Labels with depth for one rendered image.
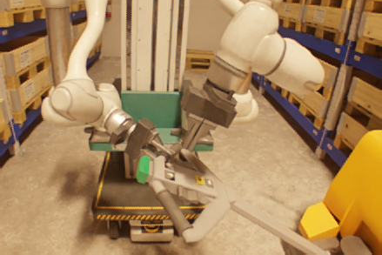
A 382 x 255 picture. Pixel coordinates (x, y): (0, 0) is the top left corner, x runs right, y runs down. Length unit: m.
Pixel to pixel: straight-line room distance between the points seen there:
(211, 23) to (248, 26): 5.69
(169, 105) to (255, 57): 0.92
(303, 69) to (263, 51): 0.11
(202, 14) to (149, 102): 4.91
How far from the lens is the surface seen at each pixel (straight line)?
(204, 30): 6.24
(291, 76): 0.63
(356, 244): 1.52
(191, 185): 0.76
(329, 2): 3.01
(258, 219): 0.94
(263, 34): 0.57
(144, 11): 1.40
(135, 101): 1.42
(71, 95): 0.75
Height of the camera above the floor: 1.43
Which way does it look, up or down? 24 degrees down
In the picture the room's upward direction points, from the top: 5 degrees clockwise
